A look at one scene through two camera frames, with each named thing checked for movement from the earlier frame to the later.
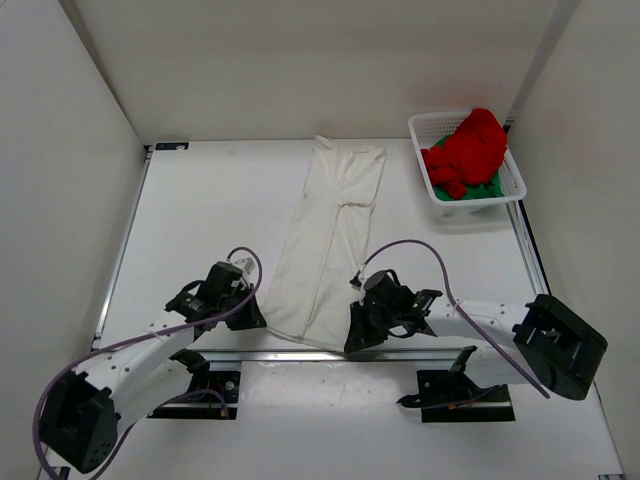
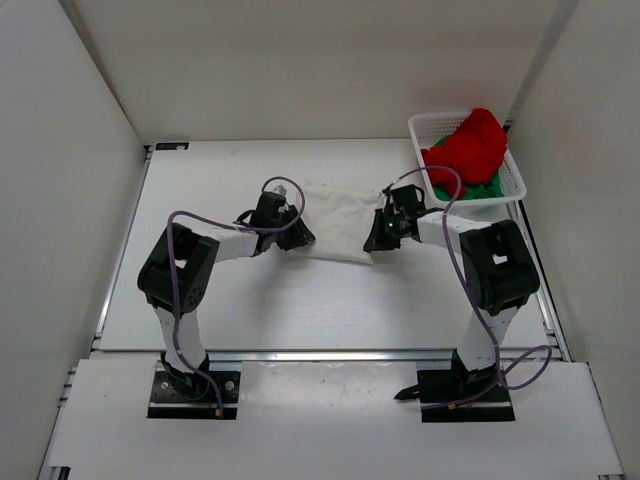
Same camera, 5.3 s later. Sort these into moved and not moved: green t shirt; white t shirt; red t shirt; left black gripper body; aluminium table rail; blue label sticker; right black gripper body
Moved: right black gripper body; left black gripper body; white t shirt
Not moved: green t shirt; aluminium table rail; red t shirt; blue label sticker
